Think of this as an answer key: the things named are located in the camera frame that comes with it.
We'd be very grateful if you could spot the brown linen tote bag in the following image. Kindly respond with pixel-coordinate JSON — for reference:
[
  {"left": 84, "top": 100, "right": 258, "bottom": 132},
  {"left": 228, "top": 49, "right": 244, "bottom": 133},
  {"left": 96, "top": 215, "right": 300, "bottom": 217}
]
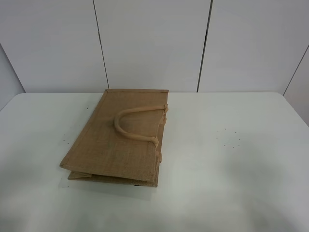
[{"left": 60, "top": 89, "right": 169, "bottom": 187}]

